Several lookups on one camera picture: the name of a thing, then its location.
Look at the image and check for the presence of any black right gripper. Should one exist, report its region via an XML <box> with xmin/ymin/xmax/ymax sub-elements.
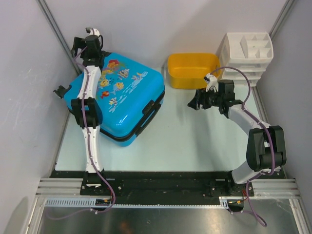
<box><xmin>188</xmin><ymin>86</ymin><xmax>223</xmax><ymax>111</ymax></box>

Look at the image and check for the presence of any blue fish-print kids suitcase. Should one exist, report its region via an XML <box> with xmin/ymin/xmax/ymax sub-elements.
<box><xmin>53</xmin><ymin>51</ymin><xmax>166</xmax><ymax>148</ymax></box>

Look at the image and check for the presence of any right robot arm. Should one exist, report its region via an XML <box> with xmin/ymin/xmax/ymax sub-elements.
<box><xmin>188</xmin><ymin>76</ymin><xmax>287</xmax><ymax>195</ymax></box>

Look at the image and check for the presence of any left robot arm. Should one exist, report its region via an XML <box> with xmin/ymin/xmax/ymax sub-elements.
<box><xmin>71</xmin><ymin>34</ymin><xmax>108</xmax><ymax>195</ymax></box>

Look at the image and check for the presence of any yellow plastic basket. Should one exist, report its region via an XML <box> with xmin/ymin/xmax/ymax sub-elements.
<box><xmin>167</xmin><ymin>53</ymin><xmax>220</xmax><ymax>89</ymax></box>

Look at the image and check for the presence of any white plastic drawer organizer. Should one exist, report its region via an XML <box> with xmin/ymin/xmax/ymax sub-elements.
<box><xmin>219</xmin><ymin>32</ymin><xmax>273</xmax><ymax>87</ymax></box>

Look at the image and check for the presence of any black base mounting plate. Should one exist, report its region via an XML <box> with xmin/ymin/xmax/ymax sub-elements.
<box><xmin>50</xmin><ymin>171</ymin><xmax>283</xmax><ymax>205</ymax></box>

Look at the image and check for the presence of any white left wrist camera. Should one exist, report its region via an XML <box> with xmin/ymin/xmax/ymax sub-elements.
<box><xmin>85</xmin><ymin>27</ymin><xmax>100</xmax><ymax>37</ymax></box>

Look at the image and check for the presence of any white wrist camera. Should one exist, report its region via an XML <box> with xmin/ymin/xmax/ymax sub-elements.
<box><xmin>85</xmin><ymin>27</ymin><xmax>100</xmax><ymax>37</ymax></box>
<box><xmin>204</xmin><ymin>74</ymin><xmax>218</xmax><ymax>92</ymax></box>

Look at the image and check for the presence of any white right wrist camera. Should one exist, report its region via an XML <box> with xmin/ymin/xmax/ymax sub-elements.
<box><xmin>204</xmin><ymin>74</ymin><xmax>218</xmax><ymax>92</ymax></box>

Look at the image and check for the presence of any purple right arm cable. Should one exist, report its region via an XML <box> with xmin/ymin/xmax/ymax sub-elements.
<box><xmin>211</xmin><ymin>67</ymin><xmax>276</xmax><ymax>227</ymax></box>

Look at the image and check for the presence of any grey slotted cable duct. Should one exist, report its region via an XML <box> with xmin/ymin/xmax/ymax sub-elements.
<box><xmin>44</xmin><ymin>197</ymin><xmax>247</xmax><ymax>209</ymax></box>

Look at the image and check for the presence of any aluminium frame rail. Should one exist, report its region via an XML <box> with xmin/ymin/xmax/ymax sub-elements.
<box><xmin>36</xmin><ymin>177</ymin><xmax>85</xmax><ymax>198</ymax></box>

